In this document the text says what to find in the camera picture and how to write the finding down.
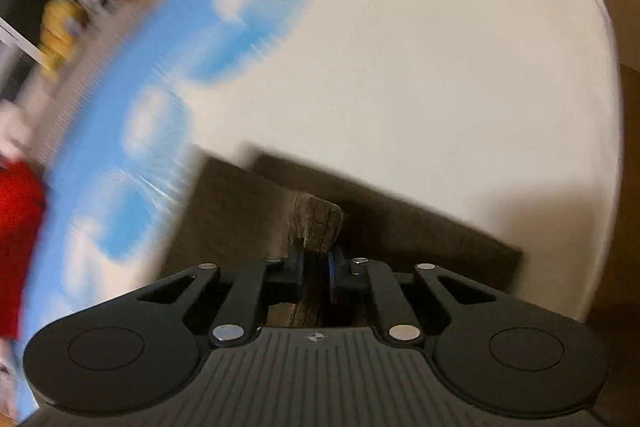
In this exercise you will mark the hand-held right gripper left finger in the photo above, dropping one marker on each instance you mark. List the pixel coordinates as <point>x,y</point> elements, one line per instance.
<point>298,267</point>

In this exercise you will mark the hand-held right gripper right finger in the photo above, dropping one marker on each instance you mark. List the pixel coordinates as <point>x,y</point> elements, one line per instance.
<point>334,272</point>

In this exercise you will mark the red folded blanket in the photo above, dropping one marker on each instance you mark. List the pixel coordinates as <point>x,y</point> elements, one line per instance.
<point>20,232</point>

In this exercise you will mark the white folded quilt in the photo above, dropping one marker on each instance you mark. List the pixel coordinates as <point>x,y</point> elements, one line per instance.
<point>6,372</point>

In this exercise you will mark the yellow lying plush toy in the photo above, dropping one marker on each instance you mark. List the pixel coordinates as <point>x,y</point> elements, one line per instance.
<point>62,32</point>

